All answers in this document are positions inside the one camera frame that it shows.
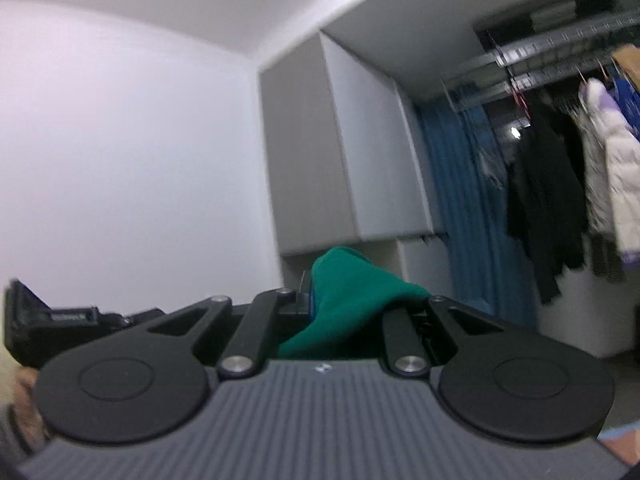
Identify blue hanging garment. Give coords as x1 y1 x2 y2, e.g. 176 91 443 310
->
612 72 640 136

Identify person's left hand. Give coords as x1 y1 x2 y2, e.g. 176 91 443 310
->
12 367 48 441

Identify green hoodie with white trim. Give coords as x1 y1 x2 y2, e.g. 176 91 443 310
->
277 246 432 360

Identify dark striped hanging garment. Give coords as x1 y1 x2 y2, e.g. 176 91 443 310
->
587 232 627 283

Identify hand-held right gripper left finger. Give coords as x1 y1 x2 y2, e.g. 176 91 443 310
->
145 270 313 380

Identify ceiling clothes drying rack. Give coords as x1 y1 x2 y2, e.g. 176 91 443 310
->
440 0 640 113

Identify black hanging jacket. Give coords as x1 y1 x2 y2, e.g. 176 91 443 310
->
506 90 588 306

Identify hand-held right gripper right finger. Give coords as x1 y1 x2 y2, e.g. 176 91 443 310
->
381 295 505 378

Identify white puffer jacket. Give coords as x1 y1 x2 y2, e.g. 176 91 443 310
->
577 77 640 256

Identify pastel patchwork quilt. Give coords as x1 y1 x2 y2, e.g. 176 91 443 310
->
597 422 640 463

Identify grey white wardrobe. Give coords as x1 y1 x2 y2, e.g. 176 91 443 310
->
259 31 451 306

